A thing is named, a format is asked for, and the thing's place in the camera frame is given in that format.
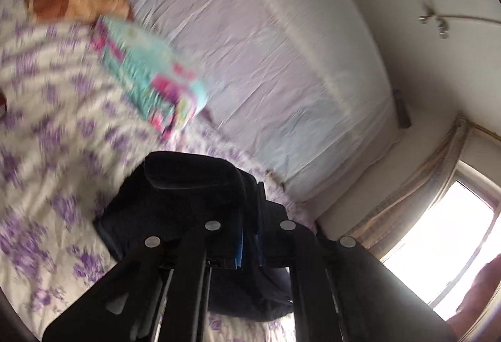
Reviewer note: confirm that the teal pink printed pillow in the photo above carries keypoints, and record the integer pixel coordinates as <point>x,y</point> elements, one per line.
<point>150,80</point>

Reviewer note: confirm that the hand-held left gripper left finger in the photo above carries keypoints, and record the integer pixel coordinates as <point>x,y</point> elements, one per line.
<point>239,248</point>

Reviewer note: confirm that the beige striped curtain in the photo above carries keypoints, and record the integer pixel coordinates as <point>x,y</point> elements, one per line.
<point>426,185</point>

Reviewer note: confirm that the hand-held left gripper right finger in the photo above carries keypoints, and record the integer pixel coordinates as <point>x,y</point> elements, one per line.
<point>260,232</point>

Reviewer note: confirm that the dark navy pants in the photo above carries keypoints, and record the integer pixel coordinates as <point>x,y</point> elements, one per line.
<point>184,193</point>

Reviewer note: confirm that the bright window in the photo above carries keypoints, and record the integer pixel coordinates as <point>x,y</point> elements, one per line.
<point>450,232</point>

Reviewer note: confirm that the lavender padded headboard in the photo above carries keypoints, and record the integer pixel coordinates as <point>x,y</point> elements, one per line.
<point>250,52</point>

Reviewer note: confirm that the purple floral bedsheet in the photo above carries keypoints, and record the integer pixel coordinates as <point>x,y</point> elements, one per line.
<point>58,138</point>

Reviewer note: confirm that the person's right forearm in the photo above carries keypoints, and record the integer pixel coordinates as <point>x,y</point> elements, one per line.
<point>479,299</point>

